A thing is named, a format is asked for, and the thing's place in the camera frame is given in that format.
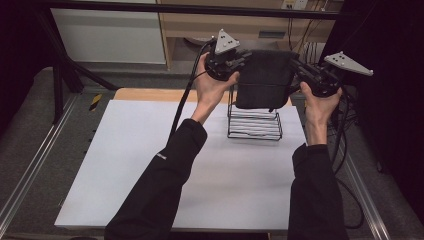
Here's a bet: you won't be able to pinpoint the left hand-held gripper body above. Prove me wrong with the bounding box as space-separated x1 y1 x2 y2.
203 28 245 82

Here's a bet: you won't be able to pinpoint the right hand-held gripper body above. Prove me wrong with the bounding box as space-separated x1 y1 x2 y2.
304 50 375 99

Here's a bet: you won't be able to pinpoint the black mesh zipper pouch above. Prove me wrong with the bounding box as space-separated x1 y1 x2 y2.
234 49 301 113

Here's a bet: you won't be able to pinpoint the black wire rack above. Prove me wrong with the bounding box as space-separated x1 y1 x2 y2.
227 83 284 142

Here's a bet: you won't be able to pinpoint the person's right hand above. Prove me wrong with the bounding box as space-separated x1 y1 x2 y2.
299 81 344 129

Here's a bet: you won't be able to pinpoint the person's left hand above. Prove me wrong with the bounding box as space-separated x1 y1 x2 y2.
190 51 241 118

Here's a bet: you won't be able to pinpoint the light wooden desk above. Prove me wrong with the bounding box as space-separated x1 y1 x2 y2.
156 0 345 70

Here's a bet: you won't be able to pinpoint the white power strip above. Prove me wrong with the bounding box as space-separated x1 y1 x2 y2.
281 0 310 11

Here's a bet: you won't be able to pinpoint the black metal crossbar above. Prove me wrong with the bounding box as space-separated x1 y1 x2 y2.
39 0 363 22

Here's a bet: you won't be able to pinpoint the black curtain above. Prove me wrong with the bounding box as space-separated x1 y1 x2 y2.
318 0 424 218
0 0 56 136

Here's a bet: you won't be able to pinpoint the wooden table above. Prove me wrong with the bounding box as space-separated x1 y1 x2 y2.
113 87 294 107

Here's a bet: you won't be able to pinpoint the white cabinet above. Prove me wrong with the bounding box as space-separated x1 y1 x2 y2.
50 0 167 65

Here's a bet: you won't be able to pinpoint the yellow black tape strip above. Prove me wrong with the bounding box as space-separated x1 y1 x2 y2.
88 93 103 113

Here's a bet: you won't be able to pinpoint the white table cover sheet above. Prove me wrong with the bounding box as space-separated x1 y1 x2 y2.
54 99 337 234

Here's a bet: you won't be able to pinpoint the hanging black cable bundle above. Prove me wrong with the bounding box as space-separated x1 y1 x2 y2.
287 17 323 66

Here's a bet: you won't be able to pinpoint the black floor cables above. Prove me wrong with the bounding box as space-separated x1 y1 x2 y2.
328 84 360 143

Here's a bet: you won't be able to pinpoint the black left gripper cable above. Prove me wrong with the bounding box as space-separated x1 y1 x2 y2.
167 38 218 144

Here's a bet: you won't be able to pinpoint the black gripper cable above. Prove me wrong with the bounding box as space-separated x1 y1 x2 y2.
329 84 366 230
167 38 218 144

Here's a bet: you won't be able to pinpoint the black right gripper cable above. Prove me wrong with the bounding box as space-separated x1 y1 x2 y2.
329 84 366 230

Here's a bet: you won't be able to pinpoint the aluminium rail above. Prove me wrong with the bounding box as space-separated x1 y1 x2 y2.
0 94 80 228
328 131 392 240

